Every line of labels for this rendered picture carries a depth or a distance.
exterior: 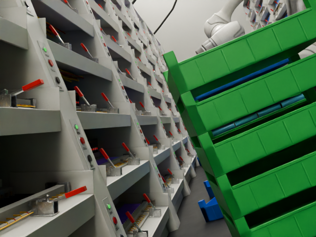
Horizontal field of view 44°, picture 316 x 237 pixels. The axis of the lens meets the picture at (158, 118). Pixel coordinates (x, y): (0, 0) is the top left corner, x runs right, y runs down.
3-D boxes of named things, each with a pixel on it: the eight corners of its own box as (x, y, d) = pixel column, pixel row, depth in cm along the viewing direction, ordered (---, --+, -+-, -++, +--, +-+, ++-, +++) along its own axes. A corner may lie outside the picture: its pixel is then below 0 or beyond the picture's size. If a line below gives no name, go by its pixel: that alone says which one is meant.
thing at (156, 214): (169, 217, 150) (167, 182, 150) (138, 282, 90) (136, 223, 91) (118, 217, 153) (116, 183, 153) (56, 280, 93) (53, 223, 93)
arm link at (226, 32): (224, 57, 185) (215, 49, 197) (251, 37, 183) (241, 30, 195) (213, 39, 180) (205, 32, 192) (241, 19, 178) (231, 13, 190)
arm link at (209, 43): (220, 54, 191) (210, 61, 192) (209, 40, 192) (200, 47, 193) (221, 51, 182) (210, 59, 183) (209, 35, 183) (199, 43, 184)
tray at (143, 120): (157, 123, 222) (156, 107, 222) (135, 125, 162) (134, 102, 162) (122, 125, 225) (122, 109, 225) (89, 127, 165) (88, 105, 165)
